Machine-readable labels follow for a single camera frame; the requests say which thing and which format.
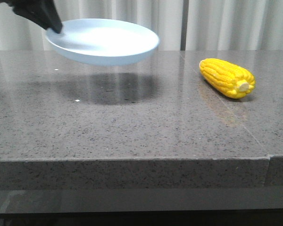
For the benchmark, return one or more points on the light blue round plate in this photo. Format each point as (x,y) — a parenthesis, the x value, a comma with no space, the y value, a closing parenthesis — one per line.
(103,42)

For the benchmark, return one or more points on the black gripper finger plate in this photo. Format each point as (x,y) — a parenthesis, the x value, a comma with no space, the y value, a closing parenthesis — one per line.
(40,12)

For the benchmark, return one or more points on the white curtain left panel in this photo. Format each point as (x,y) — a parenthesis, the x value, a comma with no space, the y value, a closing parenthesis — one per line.
(164,17)

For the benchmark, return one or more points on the yellow corn cob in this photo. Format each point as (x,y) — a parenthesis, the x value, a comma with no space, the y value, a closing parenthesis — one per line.
(229,79)

